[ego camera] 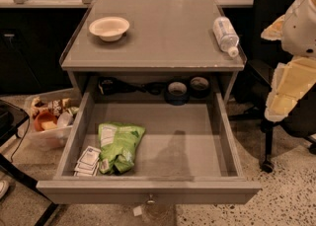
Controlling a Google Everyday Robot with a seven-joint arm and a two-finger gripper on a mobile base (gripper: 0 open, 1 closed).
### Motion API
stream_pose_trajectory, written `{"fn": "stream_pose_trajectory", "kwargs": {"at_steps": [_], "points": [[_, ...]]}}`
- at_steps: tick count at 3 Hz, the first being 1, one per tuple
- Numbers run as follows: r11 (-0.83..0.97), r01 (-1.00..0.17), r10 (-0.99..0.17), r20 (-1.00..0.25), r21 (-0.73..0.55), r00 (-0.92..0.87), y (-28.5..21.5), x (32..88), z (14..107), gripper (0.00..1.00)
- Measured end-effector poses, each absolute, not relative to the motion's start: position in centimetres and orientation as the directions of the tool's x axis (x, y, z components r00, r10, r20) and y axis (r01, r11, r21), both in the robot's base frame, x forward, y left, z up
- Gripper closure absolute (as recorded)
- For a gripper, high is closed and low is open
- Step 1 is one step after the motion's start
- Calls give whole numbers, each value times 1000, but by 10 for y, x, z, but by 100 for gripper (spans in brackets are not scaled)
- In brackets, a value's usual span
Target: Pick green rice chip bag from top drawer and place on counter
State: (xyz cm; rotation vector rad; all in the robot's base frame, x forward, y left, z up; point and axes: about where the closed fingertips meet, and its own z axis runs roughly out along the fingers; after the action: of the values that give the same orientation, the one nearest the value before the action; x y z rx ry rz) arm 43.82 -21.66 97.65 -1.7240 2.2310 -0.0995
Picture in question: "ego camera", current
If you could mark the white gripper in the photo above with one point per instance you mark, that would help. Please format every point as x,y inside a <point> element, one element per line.
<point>300,32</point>

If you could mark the green rice chip bag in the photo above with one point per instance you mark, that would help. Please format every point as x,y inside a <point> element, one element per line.
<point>118,143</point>

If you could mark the open grey top drawer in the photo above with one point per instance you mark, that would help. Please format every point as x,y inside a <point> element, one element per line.
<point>187,155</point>

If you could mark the grey cabinet with counter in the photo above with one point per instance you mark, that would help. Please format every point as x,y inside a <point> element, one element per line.
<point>166,36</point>

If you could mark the clear plastic water bottle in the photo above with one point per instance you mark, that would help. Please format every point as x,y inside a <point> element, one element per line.
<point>226,36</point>

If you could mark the black office chair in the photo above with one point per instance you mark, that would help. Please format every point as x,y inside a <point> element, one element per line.
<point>255,82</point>

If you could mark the black tape roll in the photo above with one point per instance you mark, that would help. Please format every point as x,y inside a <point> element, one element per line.
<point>199,87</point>

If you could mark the black scissors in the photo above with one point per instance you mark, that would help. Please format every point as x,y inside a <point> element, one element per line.
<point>153,88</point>

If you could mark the white paper bowl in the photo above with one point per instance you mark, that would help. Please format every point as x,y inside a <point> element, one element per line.
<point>109,28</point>

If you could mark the black tape dispenser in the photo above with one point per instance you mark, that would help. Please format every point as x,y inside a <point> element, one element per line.
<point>112,85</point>

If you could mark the white sachet packets stack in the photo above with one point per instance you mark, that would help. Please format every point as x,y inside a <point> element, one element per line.
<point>87,163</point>

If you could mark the clear plastic snack bin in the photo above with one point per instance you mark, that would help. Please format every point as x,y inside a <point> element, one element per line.
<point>64,104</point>

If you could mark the orange bowl in bin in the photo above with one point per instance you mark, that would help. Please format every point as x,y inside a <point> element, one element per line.
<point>45,121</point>

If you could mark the white shoe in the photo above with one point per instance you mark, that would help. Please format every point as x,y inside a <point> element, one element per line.
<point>4,185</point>

